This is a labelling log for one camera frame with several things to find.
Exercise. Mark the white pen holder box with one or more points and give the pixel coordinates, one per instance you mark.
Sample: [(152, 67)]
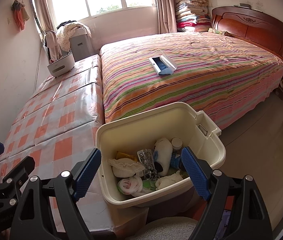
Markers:
[(62, 65)]

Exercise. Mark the stack of folded quilts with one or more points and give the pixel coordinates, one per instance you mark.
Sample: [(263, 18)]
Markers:
[(192, 15)]

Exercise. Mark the cream plastic bin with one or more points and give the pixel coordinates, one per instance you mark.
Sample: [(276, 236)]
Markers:
[(164, 131)]

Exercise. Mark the floral cloth on cooler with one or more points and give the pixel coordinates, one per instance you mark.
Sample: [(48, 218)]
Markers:
[(67, 31)]

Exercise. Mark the grey stool cushion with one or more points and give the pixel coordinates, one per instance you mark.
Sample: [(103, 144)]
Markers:
[(167, 228)]

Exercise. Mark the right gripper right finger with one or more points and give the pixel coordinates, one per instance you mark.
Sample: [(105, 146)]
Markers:
[(234, 209)]

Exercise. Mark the white plush toy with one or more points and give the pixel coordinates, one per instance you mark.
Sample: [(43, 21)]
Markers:
[(162, 156)]

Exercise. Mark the checkered plastic tablecloth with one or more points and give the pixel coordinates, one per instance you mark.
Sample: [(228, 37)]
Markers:
[(57, 127)]

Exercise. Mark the right pink curtain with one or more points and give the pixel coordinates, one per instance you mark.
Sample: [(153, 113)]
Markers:
[(166, 16)]

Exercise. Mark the left pink curtain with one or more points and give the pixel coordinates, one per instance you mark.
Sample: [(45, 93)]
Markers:
[(44, 15)]

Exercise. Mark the white floral spray can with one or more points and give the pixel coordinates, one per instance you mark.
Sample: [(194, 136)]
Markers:
[(177, 144)]

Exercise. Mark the pink curtain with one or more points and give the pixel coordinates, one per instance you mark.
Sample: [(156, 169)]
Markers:
[(166, 16), (44, 15)]

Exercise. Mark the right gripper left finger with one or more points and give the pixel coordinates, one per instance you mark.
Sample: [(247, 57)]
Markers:
[(33, 218)]

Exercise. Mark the yellow foil bag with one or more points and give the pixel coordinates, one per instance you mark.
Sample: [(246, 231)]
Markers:
[(120, 155)]

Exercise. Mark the dark spray can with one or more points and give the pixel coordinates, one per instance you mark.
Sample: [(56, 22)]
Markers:
[(176, 162)]

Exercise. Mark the green tissue pack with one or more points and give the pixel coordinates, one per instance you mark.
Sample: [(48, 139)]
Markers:
[(135, 186)]

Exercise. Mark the grey air cooler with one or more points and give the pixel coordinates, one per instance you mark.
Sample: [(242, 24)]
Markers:
[(81, 47)]

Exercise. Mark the wooden headboard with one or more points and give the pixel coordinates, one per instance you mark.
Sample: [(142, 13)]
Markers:
[(253, 26)]

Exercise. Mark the white tissue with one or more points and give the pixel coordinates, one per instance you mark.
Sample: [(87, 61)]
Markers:
[(168, 180)]

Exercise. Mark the silver blister pack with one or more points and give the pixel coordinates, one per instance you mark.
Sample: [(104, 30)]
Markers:
[(145, 157)]

